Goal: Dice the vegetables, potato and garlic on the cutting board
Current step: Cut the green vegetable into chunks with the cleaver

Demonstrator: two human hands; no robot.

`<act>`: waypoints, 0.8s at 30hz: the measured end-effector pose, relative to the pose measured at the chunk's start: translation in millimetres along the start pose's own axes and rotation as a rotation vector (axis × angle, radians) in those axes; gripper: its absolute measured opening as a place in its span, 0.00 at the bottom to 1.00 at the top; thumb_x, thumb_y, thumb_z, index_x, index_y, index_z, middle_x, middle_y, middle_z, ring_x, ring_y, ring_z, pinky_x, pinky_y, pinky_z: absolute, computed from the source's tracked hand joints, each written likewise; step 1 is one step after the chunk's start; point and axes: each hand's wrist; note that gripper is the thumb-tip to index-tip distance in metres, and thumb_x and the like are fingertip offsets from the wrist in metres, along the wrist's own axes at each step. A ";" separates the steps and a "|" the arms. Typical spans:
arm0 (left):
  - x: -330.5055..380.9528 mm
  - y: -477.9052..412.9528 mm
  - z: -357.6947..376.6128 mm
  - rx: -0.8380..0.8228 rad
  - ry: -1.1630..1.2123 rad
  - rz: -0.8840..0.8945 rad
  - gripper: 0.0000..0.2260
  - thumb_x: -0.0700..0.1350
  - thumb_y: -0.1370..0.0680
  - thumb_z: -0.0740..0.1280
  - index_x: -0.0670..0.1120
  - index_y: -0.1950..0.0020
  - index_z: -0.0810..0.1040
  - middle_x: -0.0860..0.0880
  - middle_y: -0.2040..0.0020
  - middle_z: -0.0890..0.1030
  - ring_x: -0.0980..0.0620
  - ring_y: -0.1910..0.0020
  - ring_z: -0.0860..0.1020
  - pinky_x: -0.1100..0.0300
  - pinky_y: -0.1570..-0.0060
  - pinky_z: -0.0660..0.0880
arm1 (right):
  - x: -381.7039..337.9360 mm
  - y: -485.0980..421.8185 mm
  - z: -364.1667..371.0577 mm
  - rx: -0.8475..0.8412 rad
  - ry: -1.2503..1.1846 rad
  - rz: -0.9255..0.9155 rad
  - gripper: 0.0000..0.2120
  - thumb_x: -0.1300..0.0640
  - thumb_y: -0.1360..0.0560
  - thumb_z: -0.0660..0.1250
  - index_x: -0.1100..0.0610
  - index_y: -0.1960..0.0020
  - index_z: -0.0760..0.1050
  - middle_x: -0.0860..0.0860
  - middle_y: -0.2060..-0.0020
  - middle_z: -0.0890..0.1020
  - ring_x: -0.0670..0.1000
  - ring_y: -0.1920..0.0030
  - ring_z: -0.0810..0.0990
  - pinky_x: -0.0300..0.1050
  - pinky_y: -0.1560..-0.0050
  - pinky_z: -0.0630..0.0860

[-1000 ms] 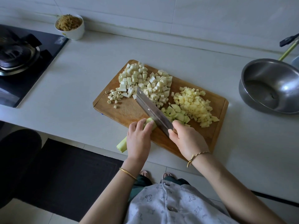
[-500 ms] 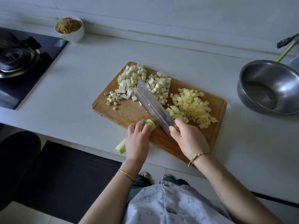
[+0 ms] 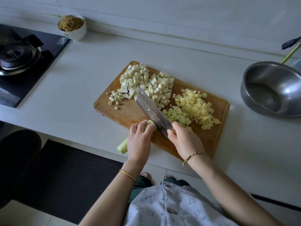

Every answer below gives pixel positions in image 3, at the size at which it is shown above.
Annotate person's right hand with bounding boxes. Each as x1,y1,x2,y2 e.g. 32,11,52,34
167,121,206,161

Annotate person's left hand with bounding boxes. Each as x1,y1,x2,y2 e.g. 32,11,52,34
126,120,157,165

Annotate green cucumber half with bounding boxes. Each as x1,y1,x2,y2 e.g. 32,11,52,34
117,120,158,155

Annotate peeled yellow potato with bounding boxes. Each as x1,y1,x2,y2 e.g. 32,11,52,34
174,88,222,131

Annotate cleaver with wooden handle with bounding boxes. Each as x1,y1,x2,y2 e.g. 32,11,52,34
135,87,175,140

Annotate pile of garlic cloves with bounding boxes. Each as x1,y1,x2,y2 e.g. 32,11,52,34
106,90,124,110

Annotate pile of white diced vegetable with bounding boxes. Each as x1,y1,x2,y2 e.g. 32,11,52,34
141,70,175,110

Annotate person's left forearm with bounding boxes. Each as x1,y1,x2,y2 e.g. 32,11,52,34
79,159,144,226

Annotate person's right forearm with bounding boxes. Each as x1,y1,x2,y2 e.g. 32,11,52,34
186,154,283,226

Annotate gold bangle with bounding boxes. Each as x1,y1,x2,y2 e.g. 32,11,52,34
119,169,138,183

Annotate wooden cutting board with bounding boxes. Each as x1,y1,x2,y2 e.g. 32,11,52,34
93,61,231,160

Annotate dark green trousers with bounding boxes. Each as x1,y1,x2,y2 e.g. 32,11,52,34
129,175,191,203

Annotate white patterned garment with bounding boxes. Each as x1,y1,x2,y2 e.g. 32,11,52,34
123,181,240,226

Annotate black floor mat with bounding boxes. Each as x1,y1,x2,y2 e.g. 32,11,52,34
0,129,124,225

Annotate deep stainless steel bowl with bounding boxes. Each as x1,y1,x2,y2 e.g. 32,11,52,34
240,61,301,118

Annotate black gas stove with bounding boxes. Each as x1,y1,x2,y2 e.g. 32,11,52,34
0,23,71,109

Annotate white bowl of noodles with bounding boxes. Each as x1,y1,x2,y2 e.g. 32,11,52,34
56,15,87,42

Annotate braided cord bracelet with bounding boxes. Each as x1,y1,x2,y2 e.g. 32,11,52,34
182,151,207,167

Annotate wall tap with hose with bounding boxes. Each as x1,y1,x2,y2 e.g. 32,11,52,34
281,36,301,50

